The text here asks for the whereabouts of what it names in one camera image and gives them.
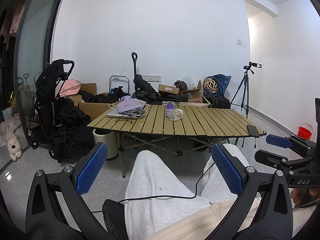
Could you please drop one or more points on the white wall switch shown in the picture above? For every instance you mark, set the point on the white wall switch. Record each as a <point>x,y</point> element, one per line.
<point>239,41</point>

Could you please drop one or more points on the glass sliding door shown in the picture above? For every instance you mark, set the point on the glass sliding door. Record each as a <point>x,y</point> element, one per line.
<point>37,30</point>

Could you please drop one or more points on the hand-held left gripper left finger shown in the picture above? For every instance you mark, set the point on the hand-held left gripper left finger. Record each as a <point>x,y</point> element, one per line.
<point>91,170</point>

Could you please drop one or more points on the purple pouch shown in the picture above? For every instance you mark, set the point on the purple pouch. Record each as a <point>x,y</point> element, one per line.
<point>130,105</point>

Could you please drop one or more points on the purple lid bottle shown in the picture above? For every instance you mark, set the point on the purple lid bottle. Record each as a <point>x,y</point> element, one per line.
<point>169,111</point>

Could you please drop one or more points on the blue bag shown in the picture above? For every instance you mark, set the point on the blue bag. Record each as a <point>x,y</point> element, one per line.
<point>223,81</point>

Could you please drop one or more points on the black bag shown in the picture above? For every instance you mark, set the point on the black bag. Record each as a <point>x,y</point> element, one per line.
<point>113,217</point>

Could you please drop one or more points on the red bucket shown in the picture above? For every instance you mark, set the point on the red bucket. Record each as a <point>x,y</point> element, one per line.
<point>304,132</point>

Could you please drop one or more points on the person's left leg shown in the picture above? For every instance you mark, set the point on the person's left leg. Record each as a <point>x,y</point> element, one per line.
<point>155,180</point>

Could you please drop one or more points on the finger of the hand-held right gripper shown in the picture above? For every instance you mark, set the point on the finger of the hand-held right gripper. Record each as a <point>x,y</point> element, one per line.
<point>278,140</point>
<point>268,156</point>

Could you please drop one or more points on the silver metal frame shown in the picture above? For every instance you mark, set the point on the silver metal frame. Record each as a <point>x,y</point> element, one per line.
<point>119,77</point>

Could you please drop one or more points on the black phone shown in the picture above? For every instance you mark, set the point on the black phone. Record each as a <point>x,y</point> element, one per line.
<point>253,130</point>

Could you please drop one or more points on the large open cardboard box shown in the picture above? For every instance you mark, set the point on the large open cardboard box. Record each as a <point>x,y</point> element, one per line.
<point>96,110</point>
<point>90,88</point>

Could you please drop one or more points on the white wall outlets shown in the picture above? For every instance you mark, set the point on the white wall outlets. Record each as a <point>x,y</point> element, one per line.
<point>151,77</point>

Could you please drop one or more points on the cream jacket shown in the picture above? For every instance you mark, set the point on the cream jacket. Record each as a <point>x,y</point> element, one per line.
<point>205,222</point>

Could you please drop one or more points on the woven bamboo ball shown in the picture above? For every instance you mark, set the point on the woven bamboo ball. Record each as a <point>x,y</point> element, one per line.
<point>210,85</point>

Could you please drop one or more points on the black suitcase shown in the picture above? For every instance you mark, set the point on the black suitcase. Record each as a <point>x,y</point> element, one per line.
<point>220,102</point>

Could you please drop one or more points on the black stroller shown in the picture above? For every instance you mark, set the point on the black stroller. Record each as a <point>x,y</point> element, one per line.
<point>50,85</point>

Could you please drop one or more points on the gold foil bag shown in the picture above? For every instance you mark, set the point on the gold foil bag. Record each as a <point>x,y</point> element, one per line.
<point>11,100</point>

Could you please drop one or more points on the clear glass jar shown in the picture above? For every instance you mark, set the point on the clear glass jar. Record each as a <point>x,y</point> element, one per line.
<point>176,115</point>

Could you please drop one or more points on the tan slatted folding table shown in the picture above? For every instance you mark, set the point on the tan slatted folding table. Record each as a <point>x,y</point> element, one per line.
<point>200,120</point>

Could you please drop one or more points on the white waste bin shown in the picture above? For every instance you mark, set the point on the white waste bin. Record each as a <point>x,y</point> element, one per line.
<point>105,140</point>

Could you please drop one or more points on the pink cloth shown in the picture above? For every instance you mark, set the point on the pink cloth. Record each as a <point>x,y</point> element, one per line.
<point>71,86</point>

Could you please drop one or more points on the black tripod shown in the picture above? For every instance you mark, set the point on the black tripod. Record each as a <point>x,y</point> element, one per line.
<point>244,85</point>

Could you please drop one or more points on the black video camera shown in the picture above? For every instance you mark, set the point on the black video camera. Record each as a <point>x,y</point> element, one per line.
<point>252,66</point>

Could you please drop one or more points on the white plush dog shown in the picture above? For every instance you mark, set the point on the white plush dog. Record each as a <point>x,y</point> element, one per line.
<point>12,145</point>

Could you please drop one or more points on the hanging pink clothes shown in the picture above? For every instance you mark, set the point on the hanging pink clothes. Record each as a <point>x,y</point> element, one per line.
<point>13,22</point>

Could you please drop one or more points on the cardboard box with slot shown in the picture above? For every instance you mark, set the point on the cardboard box with slot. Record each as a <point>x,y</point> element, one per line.
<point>165,90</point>

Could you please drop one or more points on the silver laptop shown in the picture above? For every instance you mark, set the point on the silver laptop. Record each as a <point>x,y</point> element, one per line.
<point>114,114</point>

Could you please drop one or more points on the dark knitted bag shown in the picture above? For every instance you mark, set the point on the dark knitted bag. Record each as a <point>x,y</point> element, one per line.
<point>181,85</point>

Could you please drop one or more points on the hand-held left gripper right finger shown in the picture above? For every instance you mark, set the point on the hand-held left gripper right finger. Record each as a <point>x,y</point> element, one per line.
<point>227,170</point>

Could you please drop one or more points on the cardboard box with label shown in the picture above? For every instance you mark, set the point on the cardboard box with label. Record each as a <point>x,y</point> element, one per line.
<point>196,96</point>

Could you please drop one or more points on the person's right hand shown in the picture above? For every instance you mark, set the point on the person's right hand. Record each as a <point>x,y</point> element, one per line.
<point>296,197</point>

